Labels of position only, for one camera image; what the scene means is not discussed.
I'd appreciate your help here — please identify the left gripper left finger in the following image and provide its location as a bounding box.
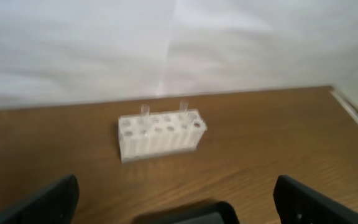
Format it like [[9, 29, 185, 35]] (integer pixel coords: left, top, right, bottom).
[[0, 174, 80, 224]]

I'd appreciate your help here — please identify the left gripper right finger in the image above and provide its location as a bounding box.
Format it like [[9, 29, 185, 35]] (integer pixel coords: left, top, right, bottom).
[[273, 174, 358, 224]]

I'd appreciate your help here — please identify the clear test tube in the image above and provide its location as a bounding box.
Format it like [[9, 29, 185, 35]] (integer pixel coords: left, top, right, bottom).
[[140, 104, 151, 126], [178, 100, 190, 121]]

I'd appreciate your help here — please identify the black tray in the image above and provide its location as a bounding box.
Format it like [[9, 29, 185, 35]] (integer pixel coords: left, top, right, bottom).
[[134, 200, 241, 224]]

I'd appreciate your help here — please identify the white test tube rack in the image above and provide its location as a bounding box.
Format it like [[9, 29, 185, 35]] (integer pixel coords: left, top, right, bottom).
[[117, 108, 208, 164]]

